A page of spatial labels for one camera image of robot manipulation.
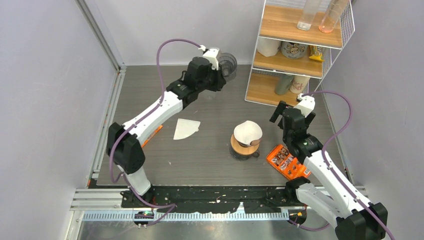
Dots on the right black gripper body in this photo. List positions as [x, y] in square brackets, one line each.
[285, 137]

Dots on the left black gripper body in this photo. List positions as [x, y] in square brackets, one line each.
[212, 81]

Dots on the smoky grey plastic dripper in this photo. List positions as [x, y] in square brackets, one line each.
[228, 65]

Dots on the white paper coffee filter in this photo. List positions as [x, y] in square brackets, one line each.
[248, 130]

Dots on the pink transparent plastic dripper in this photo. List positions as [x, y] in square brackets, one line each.
[249, 143]

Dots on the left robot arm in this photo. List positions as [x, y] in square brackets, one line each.
[124, 141]

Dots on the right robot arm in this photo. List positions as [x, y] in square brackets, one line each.
[352, 215]

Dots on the dark glass coffee server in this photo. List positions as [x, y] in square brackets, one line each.
[242, 157]

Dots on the green grey cup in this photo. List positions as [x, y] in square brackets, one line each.
[283, 84]

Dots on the white printed paper cup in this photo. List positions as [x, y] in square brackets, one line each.
[299, 83]

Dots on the orange razor box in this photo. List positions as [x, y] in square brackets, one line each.
[286, 164]

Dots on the grey cartoon tin can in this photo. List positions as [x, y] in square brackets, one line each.
[293, 50]

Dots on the white paper roll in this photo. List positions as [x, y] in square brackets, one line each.
[268, 47]

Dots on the orange snack packet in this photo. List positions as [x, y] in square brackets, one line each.
[152, 135]

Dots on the yellow snack packet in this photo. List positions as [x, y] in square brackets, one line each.
[316, 53]

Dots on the clear glass bottle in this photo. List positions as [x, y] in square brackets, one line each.
[309, 11]

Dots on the pink tinted glass bottle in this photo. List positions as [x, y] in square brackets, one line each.
[332, 15]

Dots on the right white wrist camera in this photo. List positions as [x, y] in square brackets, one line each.
[306, 104]

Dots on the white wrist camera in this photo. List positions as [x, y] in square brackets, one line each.
[212, 55]
[306, 104]

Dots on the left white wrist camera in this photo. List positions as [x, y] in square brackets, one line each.
[212, 55]

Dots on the white wire wooden shelf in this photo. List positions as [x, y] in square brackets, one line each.
[279, 19]

